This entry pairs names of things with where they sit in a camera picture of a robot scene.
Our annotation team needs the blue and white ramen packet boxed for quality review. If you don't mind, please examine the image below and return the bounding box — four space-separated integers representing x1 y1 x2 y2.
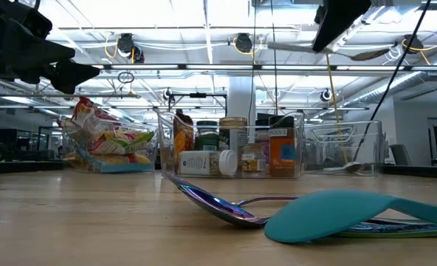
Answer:
92 161 156 174

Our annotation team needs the black-lidded purple label spice jar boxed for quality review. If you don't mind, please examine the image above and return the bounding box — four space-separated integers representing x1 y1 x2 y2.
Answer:
254 118 272 163

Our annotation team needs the black-lidded orange label spice jar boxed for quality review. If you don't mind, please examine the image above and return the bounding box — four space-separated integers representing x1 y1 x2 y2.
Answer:
268 115 297 178

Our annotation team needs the large gold label seasoning jar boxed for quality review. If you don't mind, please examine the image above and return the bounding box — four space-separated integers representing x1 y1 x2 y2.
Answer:
218 116 249 156

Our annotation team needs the small cork-lidded saffron jar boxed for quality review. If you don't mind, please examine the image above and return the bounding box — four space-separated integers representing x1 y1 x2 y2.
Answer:
241 143 266 174

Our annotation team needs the white-lidded spice jar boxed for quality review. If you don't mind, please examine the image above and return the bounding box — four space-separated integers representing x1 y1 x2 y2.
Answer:
177 149 239 177

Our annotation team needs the teal silicone spoon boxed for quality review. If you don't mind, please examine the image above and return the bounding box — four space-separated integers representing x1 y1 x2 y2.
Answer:
264 189 437 244

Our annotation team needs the iridescent purple metal spoon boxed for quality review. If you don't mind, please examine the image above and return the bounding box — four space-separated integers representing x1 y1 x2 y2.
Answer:
162 171 299 229

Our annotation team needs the yellow ramen noodle packet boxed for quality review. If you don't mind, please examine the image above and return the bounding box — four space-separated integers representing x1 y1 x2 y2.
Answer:
63 151 152 166

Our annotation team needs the clear plastic bin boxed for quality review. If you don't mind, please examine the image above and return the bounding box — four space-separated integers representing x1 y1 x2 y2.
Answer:
301 120 385 176
60 117 159 174
155 109 303 180

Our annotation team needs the grey office chair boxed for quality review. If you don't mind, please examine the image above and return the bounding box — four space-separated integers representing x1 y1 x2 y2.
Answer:
388 143 421 167

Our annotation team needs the iridescent green-blue metal spoon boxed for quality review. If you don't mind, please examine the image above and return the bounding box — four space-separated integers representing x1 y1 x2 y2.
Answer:
332 219 437 239

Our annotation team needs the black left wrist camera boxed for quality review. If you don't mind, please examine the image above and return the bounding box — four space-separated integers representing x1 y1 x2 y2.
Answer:
17 7 53 38

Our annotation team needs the yellow hanging cable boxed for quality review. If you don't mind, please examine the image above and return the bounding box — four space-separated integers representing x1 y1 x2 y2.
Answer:
325 53 349 166

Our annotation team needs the slanted black cable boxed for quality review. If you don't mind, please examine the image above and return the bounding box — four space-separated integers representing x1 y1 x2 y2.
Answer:
352 0 433 163

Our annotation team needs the black metal gantry frame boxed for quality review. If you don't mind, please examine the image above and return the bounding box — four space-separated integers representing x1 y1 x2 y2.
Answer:
166 92 229 117

